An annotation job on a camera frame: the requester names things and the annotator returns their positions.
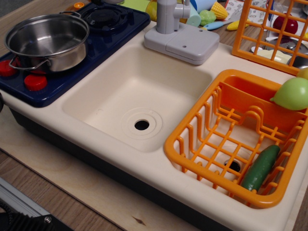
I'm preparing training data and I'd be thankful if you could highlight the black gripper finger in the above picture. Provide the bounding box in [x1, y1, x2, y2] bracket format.
[91, 0, 104, 5]

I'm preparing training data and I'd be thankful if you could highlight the stainless steel pan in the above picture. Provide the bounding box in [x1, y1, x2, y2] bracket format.
[4, 12, 90, 74]

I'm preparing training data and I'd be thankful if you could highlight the grey spoon with blue handle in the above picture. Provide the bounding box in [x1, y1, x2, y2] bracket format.
[104, 0, 124, 4]

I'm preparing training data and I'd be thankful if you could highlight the orange toy piece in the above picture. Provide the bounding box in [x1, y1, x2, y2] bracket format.
[66, 2, 85, 12]

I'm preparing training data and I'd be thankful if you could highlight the dark blue toy stove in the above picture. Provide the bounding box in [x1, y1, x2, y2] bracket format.
[0, 3, 151, 107]

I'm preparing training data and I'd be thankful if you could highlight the light green toy board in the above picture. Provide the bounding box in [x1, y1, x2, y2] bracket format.
[119, 0, 150, 12]

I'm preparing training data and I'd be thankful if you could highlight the yellow toy cup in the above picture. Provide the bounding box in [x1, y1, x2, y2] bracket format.
[146, 0, 157, 22]

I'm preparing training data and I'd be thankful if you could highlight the teal plastic cup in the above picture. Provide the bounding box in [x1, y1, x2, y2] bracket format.
[186, 8, 201, 27]

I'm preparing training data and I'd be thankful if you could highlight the right red stove knob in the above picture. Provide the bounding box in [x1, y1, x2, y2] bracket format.
[24, 74, 48, 91]

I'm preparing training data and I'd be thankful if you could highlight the red stove knob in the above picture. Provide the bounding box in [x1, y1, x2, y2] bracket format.
[0, 60, 17, 77]
[24, 74, 48, 91]

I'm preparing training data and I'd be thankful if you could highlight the grey toy faucet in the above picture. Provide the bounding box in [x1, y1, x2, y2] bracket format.
[144, 0, 220, 65]

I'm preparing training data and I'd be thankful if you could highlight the green toy lettuce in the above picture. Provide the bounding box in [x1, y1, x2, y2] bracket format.
[199, 10, 216, 26]

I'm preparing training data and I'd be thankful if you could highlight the left red stove knob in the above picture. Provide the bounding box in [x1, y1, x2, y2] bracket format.
[0, 60, 17, 77]

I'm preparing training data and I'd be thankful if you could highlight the yellow toy corn cob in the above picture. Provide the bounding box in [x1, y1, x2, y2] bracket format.
[210, 1, 228, 20]

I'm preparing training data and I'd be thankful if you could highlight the cream toy sink unit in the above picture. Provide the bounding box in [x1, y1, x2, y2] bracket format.
[1, 31, 308, 231]

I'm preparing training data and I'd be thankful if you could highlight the small yellow corn piece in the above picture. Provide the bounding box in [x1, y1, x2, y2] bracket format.
[226, 20, 240, 31]

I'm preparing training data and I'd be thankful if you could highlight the orange upright grid rack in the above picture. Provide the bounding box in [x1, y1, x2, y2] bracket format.
[232, 0, 308, 75]

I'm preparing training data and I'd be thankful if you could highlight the cream toy plate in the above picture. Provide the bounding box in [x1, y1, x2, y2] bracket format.
[256, 49, 293, 65]

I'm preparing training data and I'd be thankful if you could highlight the orange dish rack basket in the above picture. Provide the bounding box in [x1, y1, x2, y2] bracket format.
[164, 69, 308, 208]

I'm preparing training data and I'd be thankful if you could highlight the dark red toy apple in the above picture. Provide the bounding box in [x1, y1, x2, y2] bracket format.
[272, 14, 299, 37]

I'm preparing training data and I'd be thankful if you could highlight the steel pot lid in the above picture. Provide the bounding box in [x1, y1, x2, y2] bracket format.
[263, 37, 308, 58]

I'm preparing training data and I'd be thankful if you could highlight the plywood base board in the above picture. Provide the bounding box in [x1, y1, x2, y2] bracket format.
[0, 107, 194, 231]

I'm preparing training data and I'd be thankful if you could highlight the light green toy pear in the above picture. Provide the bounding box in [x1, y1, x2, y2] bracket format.
[270, 77, 308, 111]

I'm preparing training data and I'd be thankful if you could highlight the green toy cucumber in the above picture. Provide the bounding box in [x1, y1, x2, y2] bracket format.
[241, 145, 281, 191]

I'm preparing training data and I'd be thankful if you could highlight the blue handled toy utensil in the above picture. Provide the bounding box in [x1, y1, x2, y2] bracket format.
[202, 20, 233, 31]

